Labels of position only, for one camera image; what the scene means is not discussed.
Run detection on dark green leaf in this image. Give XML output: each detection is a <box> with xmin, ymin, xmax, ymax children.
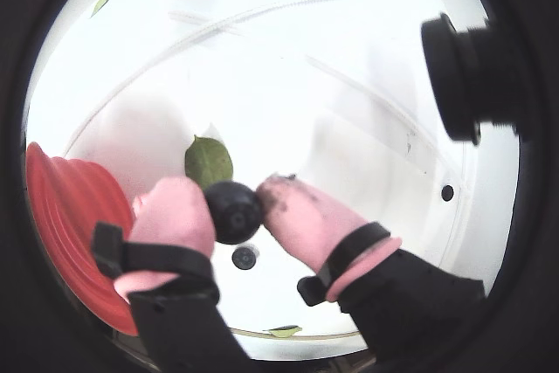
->
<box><xmin>183</xmin><ymin>135</ymin><xmax>234</xmax><ymax>193</ymax></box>

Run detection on pink-sleeved gripper finger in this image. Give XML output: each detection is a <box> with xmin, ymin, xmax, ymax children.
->
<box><xmin>90</xmin><ymin>176</ymin><xmax>261</xmax><ymax>370</ymax></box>
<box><xmin>254</xmin><ymin>174</ymin><xmax>488</xmax><ymax>348</ymax></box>

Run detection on light green leaf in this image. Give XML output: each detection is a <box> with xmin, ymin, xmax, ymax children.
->
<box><xmin>263</xmin><ymin>324</ymin><xmax>304</xmax><ymax>339</ymax></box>

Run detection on red collapsible silicone cup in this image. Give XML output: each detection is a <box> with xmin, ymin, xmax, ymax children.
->
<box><xmin>24</xmin><ymin>141</ymin><xmax>141</xmax><ymax>338</ymax></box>

